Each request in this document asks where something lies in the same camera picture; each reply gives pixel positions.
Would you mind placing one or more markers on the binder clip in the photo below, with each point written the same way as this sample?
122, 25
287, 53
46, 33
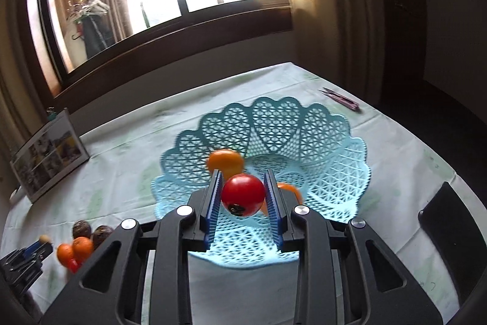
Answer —
51, 115

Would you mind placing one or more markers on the dark brown passion fruit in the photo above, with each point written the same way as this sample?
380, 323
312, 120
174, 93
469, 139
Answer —
102, 234
81, 229

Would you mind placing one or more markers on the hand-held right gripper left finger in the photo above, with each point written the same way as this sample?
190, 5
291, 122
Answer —
213, 210

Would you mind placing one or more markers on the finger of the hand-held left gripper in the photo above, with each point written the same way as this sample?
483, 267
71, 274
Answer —
35, 249

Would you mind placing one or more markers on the black tablet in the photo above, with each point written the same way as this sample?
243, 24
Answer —
456, 233

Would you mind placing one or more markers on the dark wooden framed window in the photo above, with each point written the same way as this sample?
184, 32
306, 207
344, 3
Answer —
152, 39

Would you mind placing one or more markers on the beige curtain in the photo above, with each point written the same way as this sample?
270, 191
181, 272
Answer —
319, 5

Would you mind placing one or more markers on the red tomato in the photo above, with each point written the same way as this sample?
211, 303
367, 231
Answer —
243, 193

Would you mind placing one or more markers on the light blue lattice basket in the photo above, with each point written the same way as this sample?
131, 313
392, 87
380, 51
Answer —
331, 165

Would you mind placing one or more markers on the pink thread snips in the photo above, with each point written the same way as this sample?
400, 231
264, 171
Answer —
342, 99

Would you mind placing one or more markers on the orange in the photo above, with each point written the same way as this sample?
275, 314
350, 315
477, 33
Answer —
288, 191
83, 248
224, 162
64, 252

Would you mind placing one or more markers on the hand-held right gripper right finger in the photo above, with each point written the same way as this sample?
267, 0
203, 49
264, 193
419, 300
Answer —
274, 210

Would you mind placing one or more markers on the pale green printed tablecloth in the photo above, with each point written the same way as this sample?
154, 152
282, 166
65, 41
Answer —
125, 142

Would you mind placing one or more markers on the small red fruit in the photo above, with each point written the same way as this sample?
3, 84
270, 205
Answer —
74, 266

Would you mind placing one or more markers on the photo collage frame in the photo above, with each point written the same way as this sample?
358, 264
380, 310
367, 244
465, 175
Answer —
49, 157

